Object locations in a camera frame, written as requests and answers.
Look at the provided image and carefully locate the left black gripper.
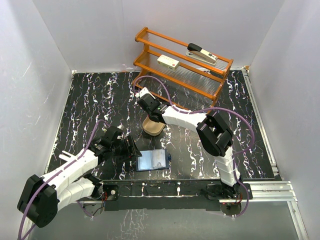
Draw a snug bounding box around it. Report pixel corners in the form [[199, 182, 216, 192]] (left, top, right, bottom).
[[110, 135, 142, 163]]

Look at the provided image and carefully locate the blue card holder wallet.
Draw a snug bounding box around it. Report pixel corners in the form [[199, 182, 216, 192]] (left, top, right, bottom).
[[136, 149, 172, 172]]

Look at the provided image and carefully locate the white VIP credit card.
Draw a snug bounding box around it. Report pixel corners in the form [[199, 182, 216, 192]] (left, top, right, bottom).
[[152, 149, 166, 169]]

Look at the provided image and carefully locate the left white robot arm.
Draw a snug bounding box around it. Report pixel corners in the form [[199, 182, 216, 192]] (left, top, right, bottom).
[[17, 126, 142, 228]]

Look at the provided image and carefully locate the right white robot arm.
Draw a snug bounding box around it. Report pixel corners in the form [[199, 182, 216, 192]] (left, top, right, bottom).
[[135, 92, 241, 199]]

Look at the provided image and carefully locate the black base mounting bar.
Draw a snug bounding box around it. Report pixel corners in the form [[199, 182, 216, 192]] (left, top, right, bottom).
[[103, 179, 253, 213]]

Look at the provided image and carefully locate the orange wooden three-tier rack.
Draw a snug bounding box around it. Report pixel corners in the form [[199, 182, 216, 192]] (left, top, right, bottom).
[[133, 27, 233, 107]]

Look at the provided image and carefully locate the white staples box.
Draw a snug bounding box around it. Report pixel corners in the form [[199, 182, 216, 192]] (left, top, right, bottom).
[[157, 54, 180, 71]]

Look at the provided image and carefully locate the black and beige stapler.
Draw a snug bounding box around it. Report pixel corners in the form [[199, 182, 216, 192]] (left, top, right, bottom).
[[186, 43, 218, 65]]

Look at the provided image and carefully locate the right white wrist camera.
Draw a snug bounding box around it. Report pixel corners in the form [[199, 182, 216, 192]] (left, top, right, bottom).
[[135, 87, 155, 99]]

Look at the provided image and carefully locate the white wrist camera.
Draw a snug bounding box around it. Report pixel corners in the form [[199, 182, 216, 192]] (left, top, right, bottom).
[[135, 87, 155, 99], [117, 125, 124, 131]]

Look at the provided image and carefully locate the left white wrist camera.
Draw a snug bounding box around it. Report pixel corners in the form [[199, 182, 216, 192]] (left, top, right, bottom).
[[117, 125, 124, 131]]

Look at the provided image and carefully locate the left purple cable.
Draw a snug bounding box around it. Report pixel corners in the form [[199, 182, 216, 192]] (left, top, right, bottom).
[[17, 119, 113, 240]]

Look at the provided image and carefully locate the aluminium frame rail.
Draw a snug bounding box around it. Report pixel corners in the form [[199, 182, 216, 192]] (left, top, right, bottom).
[[241, 66, 309, 240]]

